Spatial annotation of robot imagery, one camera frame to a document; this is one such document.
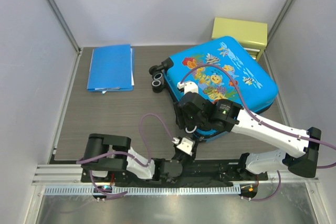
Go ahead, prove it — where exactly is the blue suitcase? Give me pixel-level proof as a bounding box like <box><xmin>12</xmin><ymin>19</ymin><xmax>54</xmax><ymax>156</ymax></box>
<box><xmin>149</xmin><ymin>36</ymin><xmax>278</xmax><ymax>142</ymax></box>

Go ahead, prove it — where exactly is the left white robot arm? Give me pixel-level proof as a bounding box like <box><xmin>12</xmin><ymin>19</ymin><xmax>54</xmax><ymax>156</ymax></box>
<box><xmin>77</xmin><ymin>134</ymin><xmax>197</xmax><ymax>183</ymax></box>

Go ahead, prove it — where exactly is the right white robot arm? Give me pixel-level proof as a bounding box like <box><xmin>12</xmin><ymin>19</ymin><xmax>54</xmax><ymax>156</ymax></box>
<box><xmin>176</xmin><ymin>81</ymin><xmax>321</xmax><ymax>180</ymax></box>

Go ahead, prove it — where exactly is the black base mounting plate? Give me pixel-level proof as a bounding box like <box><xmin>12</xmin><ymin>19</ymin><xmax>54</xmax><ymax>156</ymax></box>
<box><xmin>93</xmin><ymin>158</ymin><xmax>268</xmax><ymax>188</ymax></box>

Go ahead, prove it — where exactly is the blue file folder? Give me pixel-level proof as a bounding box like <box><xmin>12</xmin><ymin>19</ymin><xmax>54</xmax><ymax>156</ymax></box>
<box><xmin>87</xmin><ymin>44</ymin><xmax>134</xmax><ymax>93</ymax></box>

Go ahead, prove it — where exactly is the olive green drawer box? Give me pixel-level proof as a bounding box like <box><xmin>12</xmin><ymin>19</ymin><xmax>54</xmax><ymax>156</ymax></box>
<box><xmin>211</xmin><ymin>17</ymin><xmax>268</xmax><ymax>61</ymax></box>

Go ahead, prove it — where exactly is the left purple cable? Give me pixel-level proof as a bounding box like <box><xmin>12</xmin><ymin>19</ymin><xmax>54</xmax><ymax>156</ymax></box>
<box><xmin>76</xmin><ymin>113</ymin><xmax>178</xmax><ymax>214</ymax></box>

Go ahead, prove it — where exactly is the white slotted cable duct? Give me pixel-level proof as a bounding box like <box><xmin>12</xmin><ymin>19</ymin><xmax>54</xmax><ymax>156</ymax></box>
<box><xmin>44</xmin><ymin>184</ymin><xmax>241</xmax><ymax>196</ymax></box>

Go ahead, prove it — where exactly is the right aluminium frame post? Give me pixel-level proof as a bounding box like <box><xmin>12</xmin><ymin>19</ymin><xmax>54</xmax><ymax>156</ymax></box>
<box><xmin>261</xmin><ymin>0</ymin><xmax>313</xmax><ymax>50</ymax></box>

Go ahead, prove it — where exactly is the aluminium frame post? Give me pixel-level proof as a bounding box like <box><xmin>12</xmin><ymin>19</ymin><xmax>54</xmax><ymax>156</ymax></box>
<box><xmin>261</xmin><ymin>0</ymin><xmax>313</xmax><ymax>50</ymax></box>
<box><xmin>29</xmin><ymin>0</ymin><xmax>83</xmax><ymax>56</ymax></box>

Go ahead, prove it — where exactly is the left aluminium frame post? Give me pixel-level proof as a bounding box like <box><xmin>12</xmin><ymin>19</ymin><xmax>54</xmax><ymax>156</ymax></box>
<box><xmin>29</xmin><ymin>0</ymin><xmax>83</xmax><ymax>56</ymax></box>

